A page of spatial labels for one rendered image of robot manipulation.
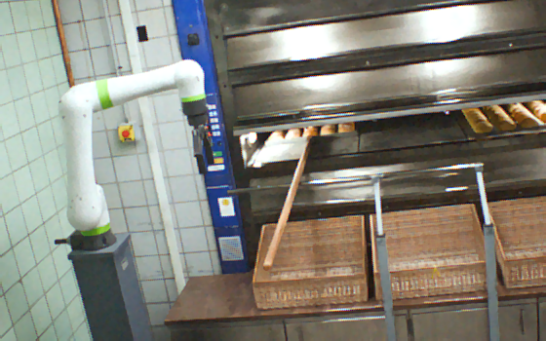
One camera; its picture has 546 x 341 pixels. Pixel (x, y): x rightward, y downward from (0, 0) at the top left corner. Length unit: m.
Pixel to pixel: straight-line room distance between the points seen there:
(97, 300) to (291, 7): 1.71
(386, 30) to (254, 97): 0.76
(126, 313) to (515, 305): 1.76
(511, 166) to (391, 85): 0.76
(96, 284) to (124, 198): 1.16
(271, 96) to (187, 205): 0.78
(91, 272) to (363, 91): 1.62
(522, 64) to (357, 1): 0.89
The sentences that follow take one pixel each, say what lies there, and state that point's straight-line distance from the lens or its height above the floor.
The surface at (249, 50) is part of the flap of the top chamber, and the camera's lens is 3.46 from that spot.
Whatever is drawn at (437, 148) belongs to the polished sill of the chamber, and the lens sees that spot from 3.51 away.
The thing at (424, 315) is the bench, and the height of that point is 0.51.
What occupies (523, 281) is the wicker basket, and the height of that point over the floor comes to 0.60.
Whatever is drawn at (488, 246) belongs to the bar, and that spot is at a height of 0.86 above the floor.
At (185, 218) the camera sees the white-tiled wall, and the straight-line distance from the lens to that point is 3.77.
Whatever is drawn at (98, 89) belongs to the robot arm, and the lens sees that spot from 2.59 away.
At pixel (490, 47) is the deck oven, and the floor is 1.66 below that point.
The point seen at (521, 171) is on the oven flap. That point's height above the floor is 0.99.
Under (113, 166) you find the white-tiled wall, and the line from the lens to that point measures 3.81.
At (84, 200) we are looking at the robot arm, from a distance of 2.51.
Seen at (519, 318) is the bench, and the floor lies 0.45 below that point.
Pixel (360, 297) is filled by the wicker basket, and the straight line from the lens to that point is 3.27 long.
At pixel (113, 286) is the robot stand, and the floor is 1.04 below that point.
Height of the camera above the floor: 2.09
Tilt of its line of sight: 14 degrees down
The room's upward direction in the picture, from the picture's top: 9 degrees counter-clockwise
